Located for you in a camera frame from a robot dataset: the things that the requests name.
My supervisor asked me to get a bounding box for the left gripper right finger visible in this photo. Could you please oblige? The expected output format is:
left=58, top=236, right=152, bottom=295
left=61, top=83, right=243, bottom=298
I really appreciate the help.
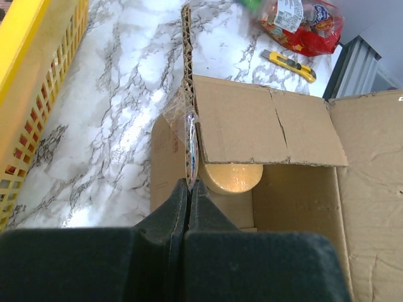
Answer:
left=184, top=181, right=350, bottom=301

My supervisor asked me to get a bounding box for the yellow utility knife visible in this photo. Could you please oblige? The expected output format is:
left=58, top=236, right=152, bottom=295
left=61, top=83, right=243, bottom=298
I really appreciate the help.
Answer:
left=260, top=50, right=317, bottom=83

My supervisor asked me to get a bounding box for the round orange sponge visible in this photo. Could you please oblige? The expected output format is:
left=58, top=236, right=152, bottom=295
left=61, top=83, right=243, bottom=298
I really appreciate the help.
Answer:
left=198, top=163, right=263, bottom=195

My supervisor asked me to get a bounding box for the aluminium rail frame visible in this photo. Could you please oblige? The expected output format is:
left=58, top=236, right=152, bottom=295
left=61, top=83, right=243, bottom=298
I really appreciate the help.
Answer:
left=323, top=36, right=402, bottom=100

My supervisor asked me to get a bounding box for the red snack bag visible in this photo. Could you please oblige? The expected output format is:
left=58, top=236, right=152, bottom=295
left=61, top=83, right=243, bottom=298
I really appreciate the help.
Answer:
left=258, top=0, right=344, bottom=57

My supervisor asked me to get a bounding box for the yellow plastic shopping basket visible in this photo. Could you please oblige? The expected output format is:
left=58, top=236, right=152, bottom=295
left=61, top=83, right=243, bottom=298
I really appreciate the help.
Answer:
left=1, top=1, right=89, bottom=230

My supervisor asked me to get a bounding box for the brown cardboard express box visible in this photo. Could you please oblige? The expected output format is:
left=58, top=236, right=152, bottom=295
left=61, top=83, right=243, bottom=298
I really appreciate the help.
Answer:
left=150, top=5, right=402, bottom=301

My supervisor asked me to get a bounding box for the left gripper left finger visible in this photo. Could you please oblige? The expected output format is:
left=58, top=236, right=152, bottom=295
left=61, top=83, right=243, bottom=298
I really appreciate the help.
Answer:
left=1, top=180, right=188, bottom=301

